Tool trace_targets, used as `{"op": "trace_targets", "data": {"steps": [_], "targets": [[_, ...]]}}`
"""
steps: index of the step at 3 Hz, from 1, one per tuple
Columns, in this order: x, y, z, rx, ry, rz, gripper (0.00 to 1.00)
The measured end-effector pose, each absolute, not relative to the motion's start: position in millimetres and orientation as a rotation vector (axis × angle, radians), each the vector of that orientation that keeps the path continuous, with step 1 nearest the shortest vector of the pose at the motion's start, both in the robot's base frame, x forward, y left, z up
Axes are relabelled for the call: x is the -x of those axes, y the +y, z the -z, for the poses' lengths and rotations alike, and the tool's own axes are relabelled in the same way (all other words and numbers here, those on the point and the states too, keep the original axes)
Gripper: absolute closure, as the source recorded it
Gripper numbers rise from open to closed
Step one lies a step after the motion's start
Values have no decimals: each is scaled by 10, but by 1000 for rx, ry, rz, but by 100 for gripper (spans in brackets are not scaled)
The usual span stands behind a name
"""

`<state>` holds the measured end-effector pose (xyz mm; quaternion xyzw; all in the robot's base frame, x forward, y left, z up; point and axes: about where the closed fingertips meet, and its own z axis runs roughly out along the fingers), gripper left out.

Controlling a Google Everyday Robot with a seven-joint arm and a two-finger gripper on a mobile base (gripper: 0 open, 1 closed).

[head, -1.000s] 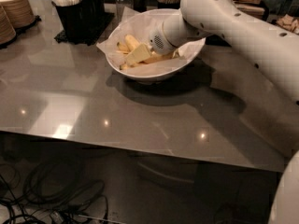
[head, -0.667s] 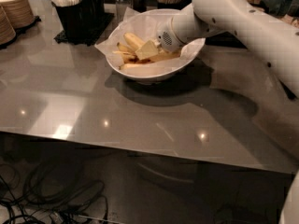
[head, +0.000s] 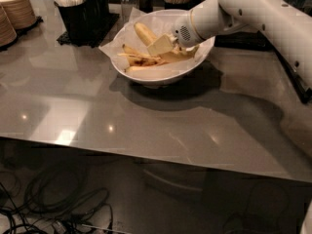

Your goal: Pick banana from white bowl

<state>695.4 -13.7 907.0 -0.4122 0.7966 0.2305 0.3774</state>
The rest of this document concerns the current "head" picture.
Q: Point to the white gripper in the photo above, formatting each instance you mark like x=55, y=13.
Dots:
x=182, y=30

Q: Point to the large yellow banana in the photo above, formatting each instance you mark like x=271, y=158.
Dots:
x=144, y=33

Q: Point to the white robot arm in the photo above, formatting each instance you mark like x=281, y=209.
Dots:
x=288, y=29

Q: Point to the yellow banana with upright stem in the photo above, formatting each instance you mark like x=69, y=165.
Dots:
x=179, y=54

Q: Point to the white bowl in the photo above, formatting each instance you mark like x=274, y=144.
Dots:
x=191, y=65

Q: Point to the spotted yellow banana left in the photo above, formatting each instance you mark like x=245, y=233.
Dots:
x=138, y=60

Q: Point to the pale banana at front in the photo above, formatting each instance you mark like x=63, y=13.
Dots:
x=136, y=68

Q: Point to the small yellow banana behind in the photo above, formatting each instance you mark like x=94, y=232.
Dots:
x=130, y=51

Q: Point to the white paper liner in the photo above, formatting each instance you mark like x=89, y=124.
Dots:
x=162, y=20

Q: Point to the black cutlery holder rear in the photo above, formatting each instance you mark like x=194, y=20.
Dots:
x=97, y=11

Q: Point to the black cutlery holder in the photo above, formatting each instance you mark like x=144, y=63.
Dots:
x=75, y=22
x=97, y=11

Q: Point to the black napkin dispenser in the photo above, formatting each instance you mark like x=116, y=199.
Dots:
x=254, y=41

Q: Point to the black cutlery holder front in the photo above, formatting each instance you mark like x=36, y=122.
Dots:
x=75, y=22

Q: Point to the stack of paper bowls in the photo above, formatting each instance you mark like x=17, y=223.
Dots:
x=19, y=12

